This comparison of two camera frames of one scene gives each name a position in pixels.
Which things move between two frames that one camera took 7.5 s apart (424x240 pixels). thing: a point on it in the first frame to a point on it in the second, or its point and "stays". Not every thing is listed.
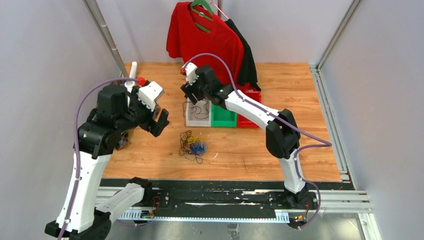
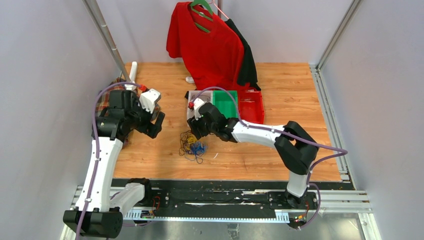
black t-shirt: [247, 73] stays
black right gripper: [189, 89] to [195, 126]
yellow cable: [192, 139] stays
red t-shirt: [190, 33] stays
